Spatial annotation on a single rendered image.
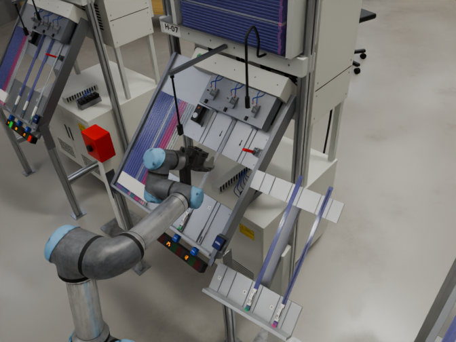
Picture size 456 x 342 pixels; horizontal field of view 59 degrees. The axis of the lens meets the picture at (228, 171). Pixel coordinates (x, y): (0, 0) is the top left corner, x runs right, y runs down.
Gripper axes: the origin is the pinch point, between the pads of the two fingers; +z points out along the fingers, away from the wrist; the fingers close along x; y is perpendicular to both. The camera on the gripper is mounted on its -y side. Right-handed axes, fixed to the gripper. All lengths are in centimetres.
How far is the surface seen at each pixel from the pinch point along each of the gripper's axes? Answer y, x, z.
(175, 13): 54, 36, -10
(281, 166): 2, -1, 60
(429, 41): 155, 44, 391
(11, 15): 10, 568, 168
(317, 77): 49, -21, 19
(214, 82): 32.9, 13.6, 1.5
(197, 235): -27.0, -8.8, -4.2
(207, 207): -15.5, -7.1, -2.0
